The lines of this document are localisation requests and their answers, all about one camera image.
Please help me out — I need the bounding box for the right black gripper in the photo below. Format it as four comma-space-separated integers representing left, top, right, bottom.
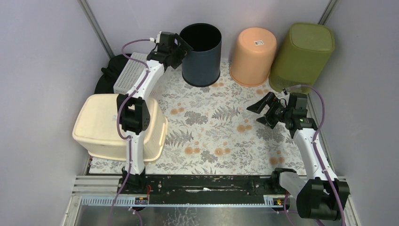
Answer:
246, 92, 292, 129

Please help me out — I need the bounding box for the dark blue round bin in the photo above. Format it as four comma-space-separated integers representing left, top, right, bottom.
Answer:
180, 23, 222, 87

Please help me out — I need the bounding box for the white slotted basket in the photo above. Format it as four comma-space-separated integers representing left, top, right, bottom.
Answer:
113, 60, 165, 100

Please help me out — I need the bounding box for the orange round bin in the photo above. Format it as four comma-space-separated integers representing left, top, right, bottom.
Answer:
230, 27, 277, 87

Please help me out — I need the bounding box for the green mesh waste bin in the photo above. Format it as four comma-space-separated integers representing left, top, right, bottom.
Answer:
269, 23, 335, 92

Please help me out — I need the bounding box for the cream perforated large basket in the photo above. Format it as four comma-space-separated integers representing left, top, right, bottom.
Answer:
72, 94, 168, 162

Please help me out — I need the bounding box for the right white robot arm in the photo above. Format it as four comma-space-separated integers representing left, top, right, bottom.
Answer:
247, 92, 350, 226

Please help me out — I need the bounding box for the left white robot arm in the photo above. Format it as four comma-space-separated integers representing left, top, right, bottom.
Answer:
117, 31, 193, 194

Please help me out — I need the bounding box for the floral patterned table mat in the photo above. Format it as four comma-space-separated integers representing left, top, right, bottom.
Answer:
88, 62, 315, 176

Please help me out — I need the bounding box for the black cloth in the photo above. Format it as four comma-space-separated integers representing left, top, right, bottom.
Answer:
94, 55, 128, 94

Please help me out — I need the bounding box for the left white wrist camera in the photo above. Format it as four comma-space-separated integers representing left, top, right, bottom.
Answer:
155, 31, 176, 52

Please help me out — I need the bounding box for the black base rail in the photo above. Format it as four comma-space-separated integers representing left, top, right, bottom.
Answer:
117, 175, 287, 208

